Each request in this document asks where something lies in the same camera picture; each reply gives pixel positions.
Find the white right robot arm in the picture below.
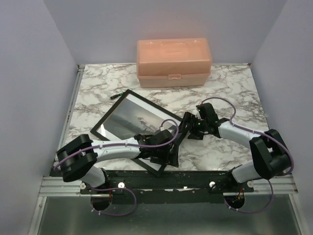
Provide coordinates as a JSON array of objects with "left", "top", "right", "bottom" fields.
[{"left": 179, "top": 103, "right": 293, "bottom": 192}]

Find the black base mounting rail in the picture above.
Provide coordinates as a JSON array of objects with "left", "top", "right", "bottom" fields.
[{"left": 65, "top": 170, "right": 254, "bottom": 207}]

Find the orange translucent plastic toolbox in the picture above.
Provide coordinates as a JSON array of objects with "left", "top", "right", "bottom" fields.
[{"left": 136, "top": 38, "right": 212, "bottom": 88}]

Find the aluminium extrusion frame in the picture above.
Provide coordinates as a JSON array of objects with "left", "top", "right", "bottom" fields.
[{"left": 29, "top": 63, "right": 306, "bottom": 235}]

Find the small green black screwdriver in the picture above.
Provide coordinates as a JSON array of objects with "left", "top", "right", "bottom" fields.
[{"left": 110, "top": 93, "right": 123, "bottom": 100}]

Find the rectangular picture frame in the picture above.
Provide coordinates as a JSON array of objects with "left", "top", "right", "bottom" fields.
[{"left": 89, "top": 89, "right": 190, "bottom": 178}]

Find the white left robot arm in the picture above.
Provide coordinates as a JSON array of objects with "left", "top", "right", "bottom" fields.
[{"left": 54, "top": 129, "right": 179, "bottom": 193}]

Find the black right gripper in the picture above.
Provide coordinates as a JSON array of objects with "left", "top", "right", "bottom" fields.
[{"left": 175, "top": 111, "right": 208, "bottom": 141}]

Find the glossy photo print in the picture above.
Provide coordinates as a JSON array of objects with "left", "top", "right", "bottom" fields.
[{"left": 95, "top": 94, "right": 181, "bottom": 172}]

